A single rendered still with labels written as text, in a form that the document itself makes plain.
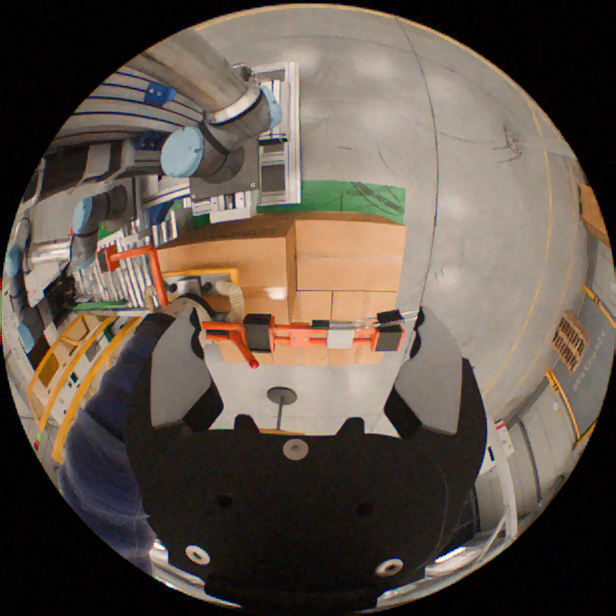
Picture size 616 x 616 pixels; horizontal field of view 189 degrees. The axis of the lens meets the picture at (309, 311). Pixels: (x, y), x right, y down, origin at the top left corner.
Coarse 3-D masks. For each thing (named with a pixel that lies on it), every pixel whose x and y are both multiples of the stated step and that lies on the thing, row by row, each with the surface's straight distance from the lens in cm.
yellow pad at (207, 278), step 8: (168, 272) 76; (176, 272) 74; (184, 272) 72; (192, 272) 70; (200, 272) 69; (208, 272) 67; (216, 272) 66; (224, 272) 65; (232, 272) 64; (168, 280) 77; (176, 280) 74; (200, 280) 69; (208, 280) 68; (216, 280) 67; (232, 280) 65; (168, 288) 75; (176, 288) 74; (200, 288) 71; (208, 288) 66; (240, 288) 67; (168, 296) 81; (176, 296) 78; (208, 296) 71; (216, 296) 70; (224, 296) 69
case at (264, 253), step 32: (256, 224) 107; (288, 224) 100; (160, 256) 94; (192, 256) 84; (224, 256) 78; (256, 256) 74; (288, 256) 80; (256, 288) 79; (288, 288) 81; (288, 320) 84
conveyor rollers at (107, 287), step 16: (160, 240) 148; (144, 256) 160; (80, 272) 265; (96, 272) 226; (112, 272) 197; (128, 272) 183; (144, 272) 163; (80, 288) 284; (96, 288) 237; (112, 288) 207; (128, 288) 186; (144, 288) 172; (128, 304) 197; (144, 304) 183
